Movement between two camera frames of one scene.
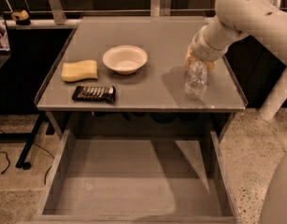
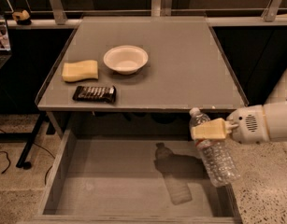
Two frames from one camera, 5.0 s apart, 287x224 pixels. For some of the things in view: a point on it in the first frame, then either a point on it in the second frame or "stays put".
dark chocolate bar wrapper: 94,93 stays put
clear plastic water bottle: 196,78 → 216,154
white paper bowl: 125,59 stays put
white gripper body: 203,49 → 248,124
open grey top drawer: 137,179 stays put
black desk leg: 21,161 stays put
